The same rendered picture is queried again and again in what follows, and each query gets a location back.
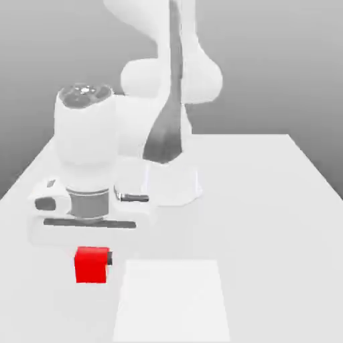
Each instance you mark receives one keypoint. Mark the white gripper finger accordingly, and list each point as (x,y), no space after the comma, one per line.
(110,257)

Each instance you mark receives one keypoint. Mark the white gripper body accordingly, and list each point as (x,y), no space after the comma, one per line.
(88,234)

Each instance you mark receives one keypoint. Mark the small red cube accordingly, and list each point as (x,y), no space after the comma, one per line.
(90,265)

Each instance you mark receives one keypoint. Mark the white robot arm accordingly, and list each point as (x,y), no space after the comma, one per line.
(85,139)

